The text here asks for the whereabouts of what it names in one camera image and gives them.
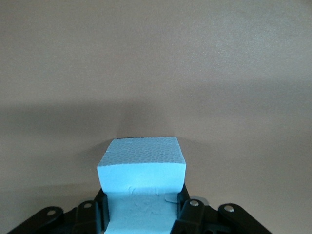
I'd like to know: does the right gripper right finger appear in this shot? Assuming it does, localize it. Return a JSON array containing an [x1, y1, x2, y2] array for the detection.
[[172, 184, 269, 234]]

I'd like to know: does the brown table mat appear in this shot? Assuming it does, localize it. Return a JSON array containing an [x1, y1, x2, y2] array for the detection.
[[0, 0, 312, 234]]

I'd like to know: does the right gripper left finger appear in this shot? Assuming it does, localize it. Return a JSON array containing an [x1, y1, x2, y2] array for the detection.
[[7, 189, 109, 234]]

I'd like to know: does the blue foam cube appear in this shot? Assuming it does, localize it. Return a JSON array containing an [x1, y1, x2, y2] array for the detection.
[[97, 136, 188, 234]]

